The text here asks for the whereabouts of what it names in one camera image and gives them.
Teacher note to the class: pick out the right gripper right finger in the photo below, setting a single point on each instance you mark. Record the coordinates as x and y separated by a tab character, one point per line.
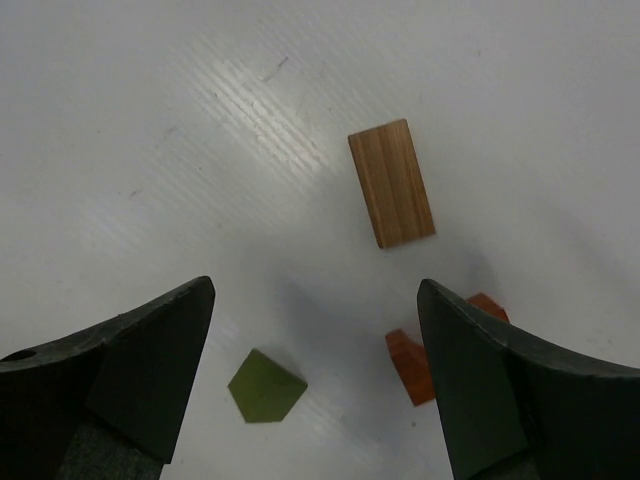
513	404

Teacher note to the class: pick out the light brown rectangular block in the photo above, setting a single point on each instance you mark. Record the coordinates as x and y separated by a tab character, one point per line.
391	181

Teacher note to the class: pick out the orange arch block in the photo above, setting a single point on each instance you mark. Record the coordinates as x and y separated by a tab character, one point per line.
410	360

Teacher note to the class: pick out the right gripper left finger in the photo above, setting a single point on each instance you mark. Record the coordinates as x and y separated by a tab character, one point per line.
108	401

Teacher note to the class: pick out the green house-shaped block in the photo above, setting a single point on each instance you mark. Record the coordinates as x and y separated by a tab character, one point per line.
263	390

